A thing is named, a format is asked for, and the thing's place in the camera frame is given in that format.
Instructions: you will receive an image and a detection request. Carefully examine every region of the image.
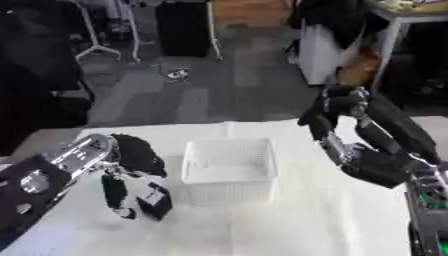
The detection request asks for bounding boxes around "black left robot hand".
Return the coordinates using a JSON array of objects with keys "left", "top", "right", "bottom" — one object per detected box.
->
[{"left": 99, "top": 133, "right": 175, "bottom": 222}]

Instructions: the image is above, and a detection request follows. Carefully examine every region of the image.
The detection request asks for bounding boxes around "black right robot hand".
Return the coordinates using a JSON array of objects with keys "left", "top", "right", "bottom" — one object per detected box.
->
[{"left": 295, "top": 84, "right": 443, "bottom": 190}]

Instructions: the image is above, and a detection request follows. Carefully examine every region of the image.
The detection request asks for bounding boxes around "small white floor object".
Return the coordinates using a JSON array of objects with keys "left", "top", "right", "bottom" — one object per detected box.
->
[{"left": 162, "top": 67, "right": 193, "bottom": 83}]

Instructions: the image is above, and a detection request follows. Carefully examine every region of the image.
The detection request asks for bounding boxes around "white perforated plastic basket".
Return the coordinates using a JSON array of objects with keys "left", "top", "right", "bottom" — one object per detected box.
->
[{"left": 180, "top": 137, "right": 280, "bottom": 205}]

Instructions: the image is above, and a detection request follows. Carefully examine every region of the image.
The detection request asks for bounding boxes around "white stand with legs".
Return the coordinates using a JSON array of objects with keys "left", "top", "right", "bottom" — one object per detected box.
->
[{"left": 70, "top": 0, "right": 146, "bottom": 65}]

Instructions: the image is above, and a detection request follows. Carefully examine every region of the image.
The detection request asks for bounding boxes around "white cabinet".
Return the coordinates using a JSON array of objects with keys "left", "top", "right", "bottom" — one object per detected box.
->
[{"left": 295, "top": 19, "right": 354, "bottom": 86}]

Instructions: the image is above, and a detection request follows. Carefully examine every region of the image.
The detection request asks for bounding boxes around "black cabinet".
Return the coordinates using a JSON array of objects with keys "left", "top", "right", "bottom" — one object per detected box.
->
[{"left": 152, "top": 0, "right": 214, "bottom": 58}]

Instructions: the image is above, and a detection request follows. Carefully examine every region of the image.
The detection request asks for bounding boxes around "black office chair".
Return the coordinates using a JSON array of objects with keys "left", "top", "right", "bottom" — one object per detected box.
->
[{"left": 0, "top": 0, "right": 97, "bottom": 157}]

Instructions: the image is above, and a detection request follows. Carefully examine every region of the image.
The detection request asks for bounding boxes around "white-legged side table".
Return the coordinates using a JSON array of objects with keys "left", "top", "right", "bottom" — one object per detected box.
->
[{"left": 369, "top": 0, "right": 448, "bottom": 92}]

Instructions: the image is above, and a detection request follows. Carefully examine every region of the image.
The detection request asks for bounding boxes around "white upright pole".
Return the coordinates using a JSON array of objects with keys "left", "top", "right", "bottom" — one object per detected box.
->
[{"left": 204, "top": 0, "right": 226, "bottom": 62}]

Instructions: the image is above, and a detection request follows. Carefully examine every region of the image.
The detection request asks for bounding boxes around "black hanging garment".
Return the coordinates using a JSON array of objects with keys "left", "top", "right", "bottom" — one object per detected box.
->
[{"left": 287, "top": 0, "right": 392, "bottom": 52}]

